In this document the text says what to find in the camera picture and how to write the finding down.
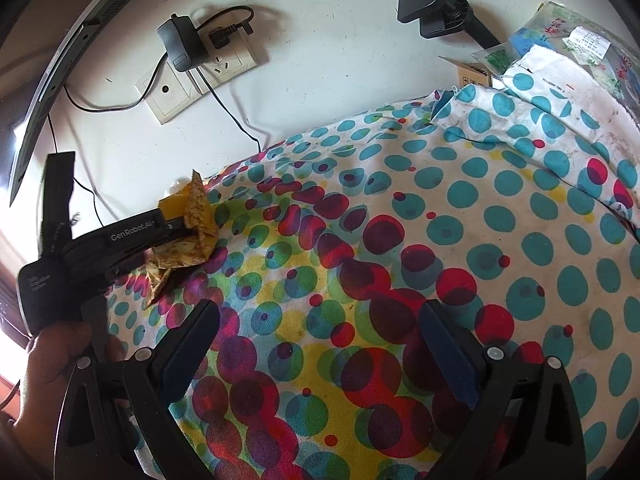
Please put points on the yellow snack bag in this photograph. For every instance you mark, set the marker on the yellow snack bag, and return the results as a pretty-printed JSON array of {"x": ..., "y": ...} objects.
[{"x": 197, "y": 205}]

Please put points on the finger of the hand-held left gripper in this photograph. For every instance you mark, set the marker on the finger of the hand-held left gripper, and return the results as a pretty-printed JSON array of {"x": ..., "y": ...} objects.
[
  {"x": 160, "y": 247},
  {"x": 177, "y": 225}
]

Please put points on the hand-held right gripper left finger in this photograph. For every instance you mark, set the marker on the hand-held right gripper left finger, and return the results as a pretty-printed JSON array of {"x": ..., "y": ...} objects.
[{"x": 185, "y": 355}]

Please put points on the small cardboard box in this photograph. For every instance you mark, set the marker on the small cardboard box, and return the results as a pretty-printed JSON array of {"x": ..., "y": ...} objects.
[{"x": 472, "y": 75}]

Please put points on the clear plastic bag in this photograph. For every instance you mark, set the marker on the clear plastic bag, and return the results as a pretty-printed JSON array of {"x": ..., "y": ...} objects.
[{"x": 565, "y": 35}]

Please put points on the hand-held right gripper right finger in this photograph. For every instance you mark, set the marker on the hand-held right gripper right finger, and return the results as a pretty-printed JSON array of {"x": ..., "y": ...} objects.
[{"x": 450, "y": 355}]

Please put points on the black curved monitor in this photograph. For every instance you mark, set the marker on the black curved monitor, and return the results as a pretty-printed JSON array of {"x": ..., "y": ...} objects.
[{"x": 35, "y": 110}]

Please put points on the black power plug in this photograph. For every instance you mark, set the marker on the black power plug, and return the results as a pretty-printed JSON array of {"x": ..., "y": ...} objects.
[{"x": 225, "y": 37}]

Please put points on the black power adapter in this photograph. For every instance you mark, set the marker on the black power adapter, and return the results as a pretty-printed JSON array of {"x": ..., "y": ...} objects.
[{"x": 180, "y": 42}]

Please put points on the person's left hand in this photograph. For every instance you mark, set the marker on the person's left hand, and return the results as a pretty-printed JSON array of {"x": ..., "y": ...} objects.
[{"x": 50, "y": 365}]

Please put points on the white power socket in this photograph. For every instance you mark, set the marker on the white power socket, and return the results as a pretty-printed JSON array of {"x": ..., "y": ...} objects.
[{"x": 225, "y": 62}]

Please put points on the polka dot towel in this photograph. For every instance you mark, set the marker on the polka dot towel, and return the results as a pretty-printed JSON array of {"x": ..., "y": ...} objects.
[{"x": 380, "y": 270}]

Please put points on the white cloth item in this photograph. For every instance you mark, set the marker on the white cloth item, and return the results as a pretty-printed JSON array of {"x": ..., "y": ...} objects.
[{"x": 180, "y": 187}]

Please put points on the white single-hole wall plate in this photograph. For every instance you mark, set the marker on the white single-hole wall plate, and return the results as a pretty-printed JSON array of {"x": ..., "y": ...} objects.
[{"x": 167, "y": 92}]

